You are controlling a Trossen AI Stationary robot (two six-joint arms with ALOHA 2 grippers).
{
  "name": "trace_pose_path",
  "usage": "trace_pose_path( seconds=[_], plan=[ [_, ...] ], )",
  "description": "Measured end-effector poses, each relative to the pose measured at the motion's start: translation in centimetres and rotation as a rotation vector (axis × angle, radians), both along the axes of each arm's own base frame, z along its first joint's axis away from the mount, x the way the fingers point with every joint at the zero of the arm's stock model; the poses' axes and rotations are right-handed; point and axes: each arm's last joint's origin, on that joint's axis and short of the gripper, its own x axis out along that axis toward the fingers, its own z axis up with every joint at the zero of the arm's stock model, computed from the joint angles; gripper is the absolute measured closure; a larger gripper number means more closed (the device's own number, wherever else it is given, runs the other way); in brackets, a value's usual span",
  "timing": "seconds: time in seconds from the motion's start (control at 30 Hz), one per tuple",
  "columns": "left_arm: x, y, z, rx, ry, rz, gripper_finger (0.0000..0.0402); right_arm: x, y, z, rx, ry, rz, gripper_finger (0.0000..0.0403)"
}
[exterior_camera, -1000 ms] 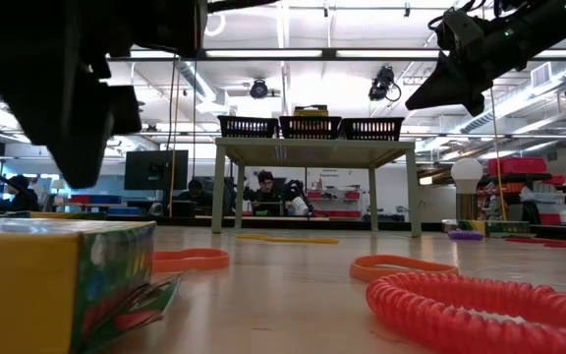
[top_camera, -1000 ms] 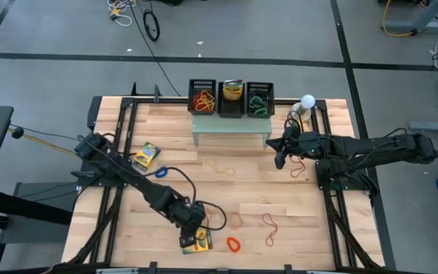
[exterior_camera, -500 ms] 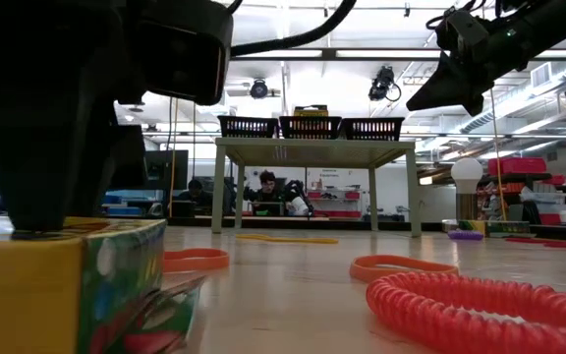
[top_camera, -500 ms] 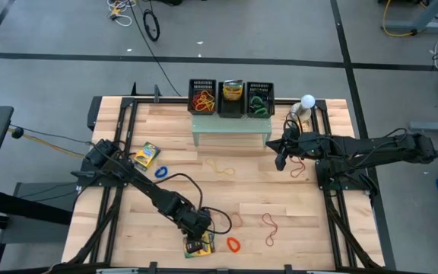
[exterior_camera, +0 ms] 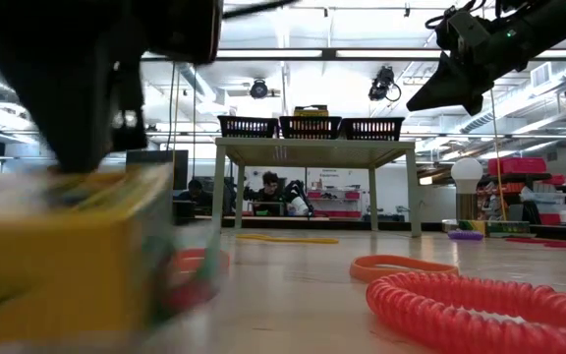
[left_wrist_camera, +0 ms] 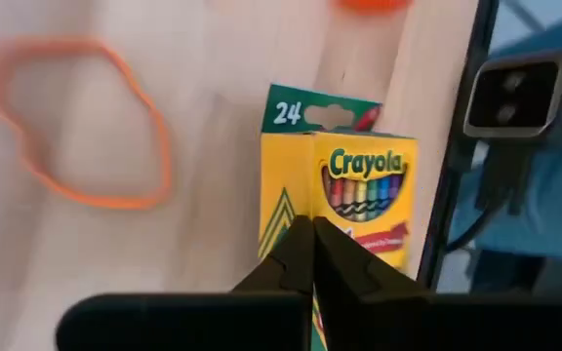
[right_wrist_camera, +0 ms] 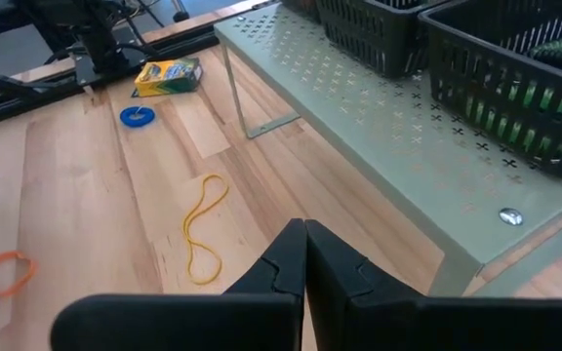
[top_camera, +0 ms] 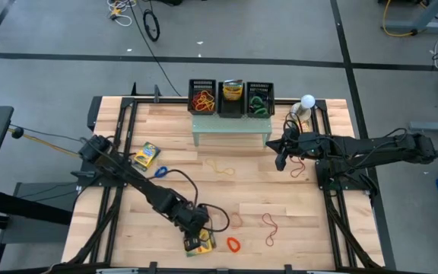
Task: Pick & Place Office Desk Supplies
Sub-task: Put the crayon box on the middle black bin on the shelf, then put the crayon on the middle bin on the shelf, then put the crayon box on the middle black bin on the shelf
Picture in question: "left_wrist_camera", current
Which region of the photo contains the orange rubber band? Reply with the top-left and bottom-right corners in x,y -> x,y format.
0,37 -> 174,212

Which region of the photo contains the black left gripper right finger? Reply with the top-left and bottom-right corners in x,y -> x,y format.
313,217 -> 562,351

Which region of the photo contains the yellow green Crayola crayon box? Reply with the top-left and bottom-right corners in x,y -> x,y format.
257,83 -> 419,351

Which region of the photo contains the black table edge rail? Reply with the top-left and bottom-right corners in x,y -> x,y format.
416,0 -> 502,293

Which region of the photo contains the red spiral coil bracelet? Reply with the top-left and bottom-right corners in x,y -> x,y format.
332,0 -> 415,15

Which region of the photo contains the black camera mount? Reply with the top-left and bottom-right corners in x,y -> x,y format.
444,138 -> 531,254

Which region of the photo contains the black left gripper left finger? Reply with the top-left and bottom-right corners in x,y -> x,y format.
56,216 -> 314,351

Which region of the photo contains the silver black table camera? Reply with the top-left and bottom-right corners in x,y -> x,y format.
462,48 -> 562,141

